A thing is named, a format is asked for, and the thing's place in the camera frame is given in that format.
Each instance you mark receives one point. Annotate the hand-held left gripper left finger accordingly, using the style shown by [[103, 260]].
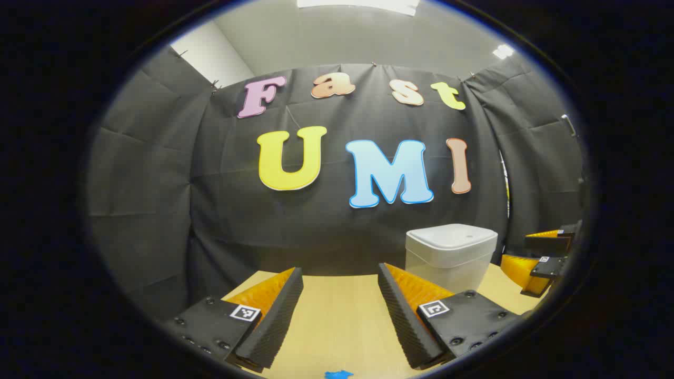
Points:
[[279, 321]]

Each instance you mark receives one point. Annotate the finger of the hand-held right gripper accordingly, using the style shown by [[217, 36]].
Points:
[[550, 268], [547, 245]]

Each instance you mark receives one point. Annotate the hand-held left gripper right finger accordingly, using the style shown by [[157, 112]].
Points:
[[403, 321]]

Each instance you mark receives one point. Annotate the blue paper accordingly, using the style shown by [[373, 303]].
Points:
[[338, 375]]

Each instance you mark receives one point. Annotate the white desktop garbage bin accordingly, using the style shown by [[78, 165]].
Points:
[[453, 258]]

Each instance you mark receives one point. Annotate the wooden desktop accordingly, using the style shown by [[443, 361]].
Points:
[[342, 326]]

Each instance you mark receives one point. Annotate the small ceiling light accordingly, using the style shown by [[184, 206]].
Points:
[[503, 51]]

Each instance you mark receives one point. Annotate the long ceiling light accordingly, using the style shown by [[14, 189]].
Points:
[[358, 4]]

